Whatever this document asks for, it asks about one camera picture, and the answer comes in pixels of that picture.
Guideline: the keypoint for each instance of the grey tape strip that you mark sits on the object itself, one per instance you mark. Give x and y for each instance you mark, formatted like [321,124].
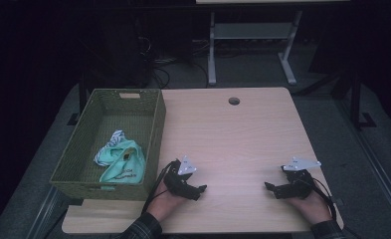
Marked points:
[339,201]

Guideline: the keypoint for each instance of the mint green striped-trim cloth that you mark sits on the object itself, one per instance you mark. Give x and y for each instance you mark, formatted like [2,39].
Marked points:
[126,166]

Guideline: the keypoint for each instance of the green woven basket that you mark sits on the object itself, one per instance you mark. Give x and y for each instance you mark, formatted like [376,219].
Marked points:
[116,113]

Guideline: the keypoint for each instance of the black metal stand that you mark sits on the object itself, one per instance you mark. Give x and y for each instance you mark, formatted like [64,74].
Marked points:
[355,99]

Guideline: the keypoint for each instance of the metal floor rail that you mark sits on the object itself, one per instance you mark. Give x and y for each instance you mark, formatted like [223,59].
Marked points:
[379,169]
[45,212]

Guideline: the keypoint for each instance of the person's right hand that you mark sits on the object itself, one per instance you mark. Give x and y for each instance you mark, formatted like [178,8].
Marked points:
[314,209]

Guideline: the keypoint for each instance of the dark cabinet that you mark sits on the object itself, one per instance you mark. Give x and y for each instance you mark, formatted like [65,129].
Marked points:
[123,59]

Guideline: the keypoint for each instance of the dark round table grommet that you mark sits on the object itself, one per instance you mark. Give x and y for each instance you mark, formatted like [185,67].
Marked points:
[234,101]

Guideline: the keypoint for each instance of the person's left hand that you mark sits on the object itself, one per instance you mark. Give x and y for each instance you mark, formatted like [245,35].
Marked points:
[164,204]

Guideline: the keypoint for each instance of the grey metal-framed desk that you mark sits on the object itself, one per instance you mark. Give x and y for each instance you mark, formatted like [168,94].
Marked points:
[249,30]

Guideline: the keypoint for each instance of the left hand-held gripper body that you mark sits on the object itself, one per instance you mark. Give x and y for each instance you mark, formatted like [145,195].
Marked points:
[174,181]

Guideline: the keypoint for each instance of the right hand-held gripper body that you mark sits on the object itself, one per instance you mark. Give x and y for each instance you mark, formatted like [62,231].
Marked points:
[300,186]

